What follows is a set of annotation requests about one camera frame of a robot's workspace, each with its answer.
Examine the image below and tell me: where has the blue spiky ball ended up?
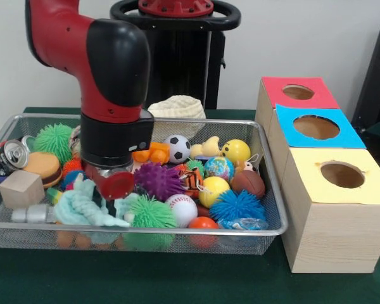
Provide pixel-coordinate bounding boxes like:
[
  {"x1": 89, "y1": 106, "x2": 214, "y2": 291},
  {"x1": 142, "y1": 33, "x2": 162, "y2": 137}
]
[{"x1": 208, "y1": 189, "x2": 267, "y2": 222}]

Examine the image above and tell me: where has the striped tiger plush toy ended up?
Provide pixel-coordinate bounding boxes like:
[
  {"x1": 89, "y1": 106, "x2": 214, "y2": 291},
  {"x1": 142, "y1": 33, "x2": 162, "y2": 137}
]
[{"x1": 182, "y1": 167, "x2": 205, "y2": 199}]

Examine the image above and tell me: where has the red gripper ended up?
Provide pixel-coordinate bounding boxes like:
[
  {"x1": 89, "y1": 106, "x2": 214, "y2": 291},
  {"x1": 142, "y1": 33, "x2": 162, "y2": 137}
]
[{"x1": 83, "y1": 163, "x2": 136, "y2": 219}]

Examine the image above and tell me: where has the small soccer ball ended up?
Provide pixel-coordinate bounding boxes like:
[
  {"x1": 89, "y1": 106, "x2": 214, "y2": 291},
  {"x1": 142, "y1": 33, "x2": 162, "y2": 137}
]
[{"x1": 163, "y1": 135, "x2": 192, "y2": 164}]

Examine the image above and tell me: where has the orange plastic block tray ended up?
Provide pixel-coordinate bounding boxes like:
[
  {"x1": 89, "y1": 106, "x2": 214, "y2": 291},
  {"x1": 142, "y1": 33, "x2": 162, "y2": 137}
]
[{"x1": 132, "y1": 142, "x2": 171, "y2": 165}]

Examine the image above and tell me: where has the silver wire mesh bin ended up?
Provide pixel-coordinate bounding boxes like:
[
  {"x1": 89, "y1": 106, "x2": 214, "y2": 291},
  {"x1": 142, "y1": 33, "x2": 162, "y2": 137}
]
[{"x1": 0, "y1": 113, "x2": 289, "y2": 256}]

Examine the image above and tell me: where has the cream knitted cloth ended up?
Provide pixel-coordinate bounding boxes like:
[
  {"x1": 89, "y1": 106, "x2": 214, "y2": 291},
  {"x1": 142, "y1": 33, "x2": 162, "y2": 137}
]
[{"x1": 147, "y1": 94, "x2": 207, "y2": 140}]

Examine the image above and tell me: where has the brown toy football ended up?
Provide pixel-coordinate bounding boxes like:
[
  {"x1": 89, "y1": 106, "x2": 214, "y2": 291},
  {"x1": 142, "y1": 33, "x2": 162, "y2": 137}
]
[{"x1": 231, "y1": 170, "x2": 267, "y2": 199}]

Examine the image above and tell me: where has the black flat panel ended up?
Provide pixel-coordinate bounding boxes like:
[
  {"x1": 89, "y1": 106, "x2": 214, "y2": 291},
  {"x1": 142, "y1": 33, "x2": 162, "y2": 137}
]
[{"x1": 351, "y1": 20, "x2": 380, "y2": 127}]

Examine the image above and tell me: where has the mint green cloth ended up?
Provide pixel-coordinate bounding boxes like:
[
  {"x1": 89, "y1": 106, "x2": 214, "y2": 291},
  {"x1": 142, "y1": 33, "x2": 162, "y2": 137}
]
[{"x1": 53, "y1": 180, "x2": 140, "y2": 228}]

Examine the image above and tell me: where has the green spiky ball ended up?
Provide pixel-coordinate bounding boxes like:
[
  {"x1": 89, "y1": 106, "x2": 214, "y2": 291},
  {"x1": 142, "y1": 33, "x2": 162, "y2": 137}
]
[
  {"x1": 34, "y1": 123, "x2": 74, "y2": 164},
  {"x1": 126, "y1": 196, "x2": 178, "y2": 229}
]

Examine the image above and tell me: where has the white baseball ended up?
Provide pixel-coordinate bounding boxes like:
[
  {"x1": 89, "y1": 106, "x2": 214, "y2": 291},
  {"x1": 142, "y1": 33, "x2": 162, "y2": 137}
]
[{"x1": 165, "y1": 193, "x2": 199, "y2": 228}]

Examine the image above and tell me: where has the wooden box with three holes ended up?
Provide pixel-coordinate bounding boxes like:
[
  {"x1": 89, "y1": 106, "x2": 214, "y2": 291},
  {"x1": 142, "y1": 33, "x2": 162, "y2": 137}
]
[{"x1": 255, "y1": 76, "x2": 380, "y2": 274}]

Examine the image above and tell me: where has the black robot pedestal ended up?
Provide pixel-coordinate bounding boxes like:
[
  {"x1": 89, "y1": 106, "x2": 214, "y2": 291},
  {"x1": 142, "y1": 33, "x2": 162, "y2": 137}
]
[{"x1": 110, "y1": 0, "x2": 241, "y2": 110}]

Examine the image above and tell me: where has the purple spiky ball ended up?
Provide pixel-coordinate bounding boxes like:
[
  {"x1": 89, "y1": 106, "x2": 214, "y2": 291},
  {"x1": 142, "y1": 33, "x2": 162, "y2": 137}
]
[{"x1": 133, "y1": 163, "x2": 186, "y2": 202}]

